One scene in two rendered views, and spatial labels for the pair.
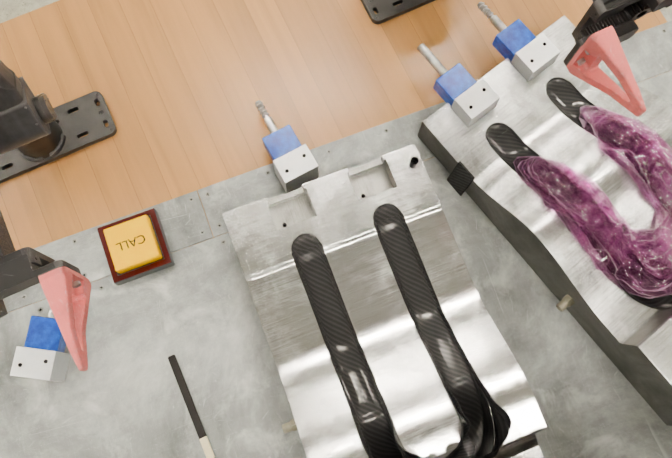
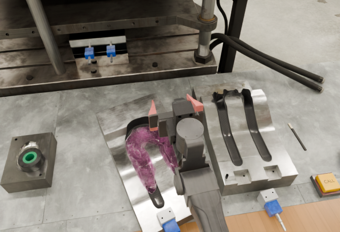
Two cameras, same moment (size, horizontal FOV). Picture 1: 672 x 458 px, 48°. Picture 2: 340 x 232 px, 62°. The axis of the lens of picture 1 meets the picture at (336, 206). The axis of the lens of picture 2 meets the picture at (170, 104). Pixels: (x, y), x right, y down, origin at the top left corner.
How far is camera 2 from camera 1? 0.80 m
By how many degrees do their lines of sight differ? 56
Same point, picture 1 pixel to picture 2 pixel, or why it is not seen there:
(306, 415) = (266, 112)
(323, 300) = (259, 143)
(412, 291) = (230, 141)
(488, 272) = not seen: hidden behind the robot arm
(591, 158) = (159, 167)
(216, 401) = (289, 136)
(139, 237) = (326, 182)
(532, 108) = (172, 197)
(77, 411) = (333, 141)
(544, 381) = not seen: hidden behind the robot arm
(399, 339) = (236, 127)
